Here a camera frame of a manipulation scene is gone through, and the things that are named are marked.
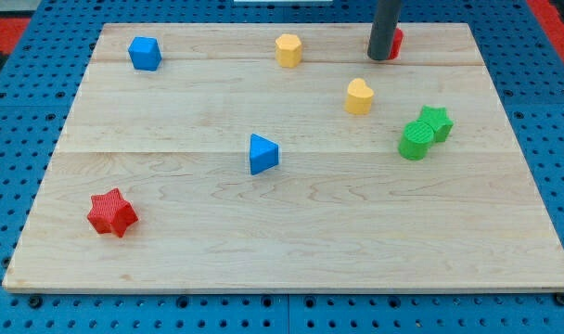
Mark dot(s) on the yellow hexagon block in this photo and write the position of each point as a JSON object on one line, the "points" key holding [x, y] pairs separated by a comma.
{"points": [[288, 50]]}

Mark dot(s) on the red block behind rod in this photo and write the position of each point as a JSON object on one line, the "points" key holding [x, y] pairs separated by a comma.
{"points": [[396, 43]]}

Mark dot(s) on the light wooden board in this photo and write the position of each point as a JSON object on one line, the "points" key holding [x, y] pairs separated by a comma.
{"points": [[342, 212]]}

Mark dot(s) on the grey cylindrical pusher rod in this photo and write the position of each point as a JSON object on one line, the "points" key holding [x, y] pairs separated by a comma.
{"points": [[383, 29]]}

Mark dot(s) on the red star block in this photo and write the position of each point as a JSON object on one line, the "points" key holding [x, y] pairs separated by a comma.
{"points": [[111, 213]]}

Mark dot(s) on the blue cube block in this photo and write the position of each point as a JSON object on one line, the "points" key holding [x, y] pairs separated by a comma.
{"points": [[145, 53]]}

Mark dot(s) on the green star block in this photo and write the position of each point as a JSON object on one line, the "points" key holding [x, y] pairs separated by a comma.
{"points": [[439, 121]]}

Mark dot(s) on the yellow heart block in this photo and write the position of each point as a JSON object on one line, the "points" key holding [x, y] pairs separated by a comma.
{"points": [[359, 97]]}

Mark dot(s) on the blue triangle block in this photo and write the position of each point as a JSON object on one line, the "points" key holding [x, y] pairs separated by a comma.
{"points": [[264, 154]]}

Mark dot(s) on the green cylinder block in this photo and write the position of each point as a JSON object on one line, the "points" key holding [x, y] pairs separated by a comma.
{"points": [[417, 138]]}

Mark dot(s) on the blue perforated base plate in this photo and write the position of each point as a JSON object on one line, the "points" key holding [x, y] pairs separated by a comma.
{"points": [[39, 80]]}

